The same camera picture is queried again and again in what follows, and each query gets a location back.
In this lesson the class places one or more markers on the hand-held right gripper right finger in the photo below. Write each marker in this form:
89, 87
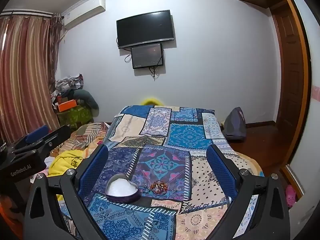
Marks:
220, 170

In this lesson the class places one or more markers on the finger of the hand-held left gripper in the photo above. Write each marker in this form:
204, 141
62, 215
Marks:
57, 136
37, 132

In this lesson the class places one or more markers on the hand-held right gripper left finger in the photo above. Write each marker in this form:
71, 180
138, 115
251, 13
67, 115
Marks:
96, 170

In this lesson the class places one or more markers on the heart-shaped tin box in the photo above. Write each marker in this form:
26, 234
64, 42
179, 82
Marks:
121, 188

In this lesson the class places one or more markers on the yellow cloth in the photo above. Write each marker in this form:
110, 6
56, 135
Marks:
65, 161

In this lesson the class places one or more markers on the green patterned box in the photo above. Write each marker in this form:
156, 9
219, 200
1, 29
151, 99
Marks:
77, 117

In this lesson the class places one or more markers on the striped orange blanket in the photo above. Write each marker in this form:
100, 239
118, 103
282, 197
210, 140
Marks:
85, 135

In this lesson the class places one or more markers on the orange box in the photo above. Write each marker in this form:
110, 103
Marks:
66, 105

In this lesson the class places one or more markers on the orange cloth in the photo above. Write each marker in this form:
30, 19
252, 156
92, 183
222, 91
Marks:
6, 207

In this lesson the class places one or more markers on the dark grey bag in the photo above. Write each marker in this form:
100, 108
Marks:
235, 125

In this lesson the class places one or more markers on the pile of clothes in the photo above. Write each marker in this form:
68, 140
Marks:
67, 83

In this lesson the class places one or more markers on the striped pink curtain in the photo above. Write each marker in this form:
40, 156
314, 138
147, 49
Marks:
25, 75

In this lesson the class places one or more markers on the patchwork printed blanket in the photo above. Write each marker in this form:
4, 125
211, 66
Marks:
160, 140

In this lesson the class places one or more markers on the pink slippers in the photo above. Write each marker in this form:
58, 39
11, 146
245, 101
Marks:
291, 196

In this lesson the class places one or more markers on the yellow object behind bed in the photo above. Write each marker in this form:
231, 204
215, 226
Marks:
151, 101

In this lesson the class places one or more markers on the curtain rod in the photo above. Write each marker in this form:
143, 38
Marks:
25, 12

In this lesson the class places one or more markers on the wooden door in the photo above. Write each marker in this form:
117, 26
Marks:
287, 67

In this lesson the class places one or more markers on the white air conditioner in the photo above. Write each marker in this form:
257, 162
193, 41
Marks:
83, 11

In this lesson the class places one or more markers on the small black wall monitor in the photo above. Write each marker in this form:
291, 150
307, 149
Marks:
147, 56

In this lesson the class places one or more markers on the wall-mounted black television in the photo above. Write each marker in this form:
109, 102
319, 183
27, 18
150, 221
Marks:
145, 28

